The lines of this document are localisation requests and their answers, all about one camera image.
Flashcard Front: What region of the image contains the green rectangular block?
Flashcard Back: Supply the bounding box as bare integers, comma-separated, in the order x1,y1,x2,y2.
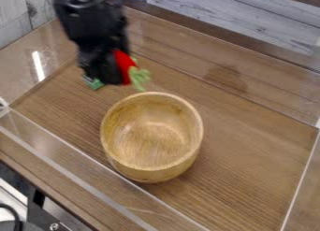
83,76,103,91

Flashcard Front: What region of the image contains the red plush strawberry toy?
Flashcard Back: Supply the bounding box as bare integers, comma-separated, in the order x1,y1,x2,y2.
113,50,150,92

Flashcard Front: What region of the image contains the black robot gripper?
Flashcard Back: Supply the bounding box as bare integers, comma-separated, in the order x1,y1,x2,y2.
53,0,130,85

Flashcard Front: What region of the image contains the black metal frame with screw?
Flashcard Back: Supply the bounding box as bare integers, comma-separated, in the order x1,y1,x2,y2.
26,189,71,231

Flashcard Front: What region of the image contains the wooden bowl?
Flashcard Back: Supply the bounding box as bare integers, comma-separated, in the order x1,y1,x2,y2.
100,92,203,183

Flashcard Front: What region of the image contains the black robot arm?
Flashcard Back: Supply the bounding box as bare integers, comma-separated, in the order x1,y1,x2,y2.
53,0,130,85

